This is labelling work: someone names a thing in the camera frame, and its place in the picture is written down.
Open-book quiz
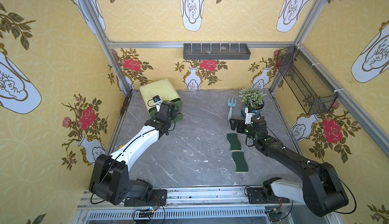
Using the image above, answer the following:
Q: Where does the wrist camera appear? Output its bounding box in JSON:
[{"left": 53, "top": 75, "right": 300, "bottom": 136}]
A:
[
  {"left": 245, "top": 107, "right": 256, "bottom": 125},
  {"left": 153, "top": 95, "right": 162, "bottom": 104}
]

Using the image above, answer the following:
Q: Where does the aluminium mounting rail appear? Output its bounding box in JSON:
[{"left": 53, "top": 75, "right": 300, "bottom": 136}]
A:
[{"left": 72, "top": 185, "right": 342, "bottom": 224}]

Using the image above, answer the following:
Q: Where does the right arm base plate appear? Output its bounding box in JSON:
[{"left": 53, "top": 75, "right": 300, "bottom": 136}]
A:
[{"left": 244, "top": 186, "right": 290, "bottom": 205}]

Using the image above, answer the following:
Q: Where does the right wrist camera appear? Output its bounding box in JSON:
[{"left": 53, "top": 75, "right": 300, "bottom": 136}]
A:
[{"left": 245, "top": 107, "right": 256, "bottom": 125}]

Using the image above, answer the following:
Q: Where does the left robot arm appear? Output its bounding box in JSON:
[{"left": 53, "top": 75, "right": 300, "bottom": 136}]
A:
[{"left": 89, "top": 100, "right": 178, "bottom": 205}]

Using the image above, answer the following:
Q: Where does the light blue garden fork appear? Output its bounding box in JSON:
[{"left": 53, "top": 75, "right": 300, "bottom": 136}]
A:
[{"left": 228, "top": 98, "right": 237, "bottom": 120}]

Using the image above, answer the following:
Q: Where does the green yellow sponge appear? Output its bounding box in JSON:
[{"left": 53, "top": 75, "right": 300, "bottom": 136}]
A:
[
  {"left": 232, "top": 151, "right": 249, "bottom": 173},
  {"left": 227, "top": 133, "right": 242, "bottom": 152}
]

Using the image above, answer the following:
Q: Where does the light green drawer cabinet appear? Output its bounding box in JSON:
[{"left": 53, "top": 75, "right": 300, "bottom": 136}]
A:
[{"left": 140, "top": 79, "right": 181, "bottom": 117}]

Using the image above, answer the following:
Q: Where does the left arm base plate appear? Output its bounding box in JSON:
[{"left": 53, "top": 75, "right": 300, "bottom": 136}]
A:
[{"left": 124, "top": 189, "right": 167, "bottom": 207}]

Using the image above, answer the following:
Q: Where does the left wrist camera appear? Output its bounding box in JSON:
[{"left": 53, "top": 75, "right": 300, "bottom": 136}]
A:
[{"left": 153, "top": 95, "right": 162, "bottom": 104}]

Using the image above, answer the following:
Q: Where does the blue plant pot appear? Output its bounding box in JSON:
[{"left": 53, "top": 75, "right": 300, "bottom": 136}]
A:
[{"left": 241, "top": 101, "right": 264, "bottom": 118}]

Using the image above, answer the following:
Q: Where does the black wire mesh basket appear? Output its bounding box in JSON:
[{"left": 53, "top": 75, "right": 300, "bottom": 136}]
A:
[{"left": 275, "top": 47, "right": 338, "bottom": 115}]

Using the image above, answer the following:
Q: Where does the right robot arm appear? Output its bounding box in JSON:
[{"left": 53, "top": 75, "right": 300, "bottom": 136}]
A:
[{"left": 230, "top": 116, "right": 349, "bottom": 217}]

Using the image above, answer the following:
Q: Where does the artificial green plant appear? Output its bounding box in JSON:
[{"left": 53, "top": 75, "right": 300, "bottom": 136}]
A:
[{"left": 240, "top": 88, "right": 266, "bottom": 109}]

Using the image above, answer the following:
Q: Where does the grey wall shelf tray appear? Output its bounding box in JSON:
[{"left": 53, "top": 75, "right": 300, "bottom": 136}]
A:
[{"left": 183, "top": 42, "right": 251, "bottom": 60}]

